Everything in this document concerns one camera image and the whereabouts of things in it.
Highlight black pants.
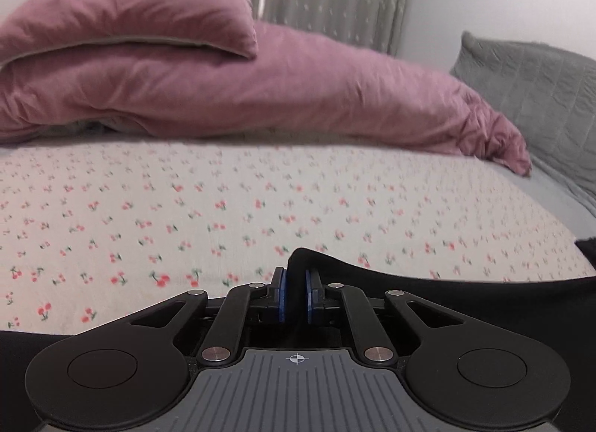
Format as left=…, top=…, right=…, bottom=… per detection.
left=0, top=238, right=596, bottom=358

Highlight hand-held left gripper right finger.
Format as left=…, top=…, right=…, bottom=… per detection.
left=304, top=267, right=467, bottom=366

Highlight pink pillow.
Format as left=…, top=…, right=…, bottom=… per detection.
left=0, top=0, right=259, bottom=66

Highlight cherry print blanket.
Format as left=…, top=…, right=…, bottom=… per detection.
left=0, top=134, right=596, bottom=337

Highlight pink duvet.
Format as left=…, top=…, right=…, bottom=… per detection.
left=0, top=22, right=532, bottom=176

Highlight grey quilted pillow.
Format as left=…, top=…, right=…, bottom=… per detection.
left=449, top=31, right=596, bottom=200

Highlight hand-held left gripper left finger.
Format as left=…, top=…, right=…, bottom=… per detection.
left=129, top=266, right=292, bottom=366

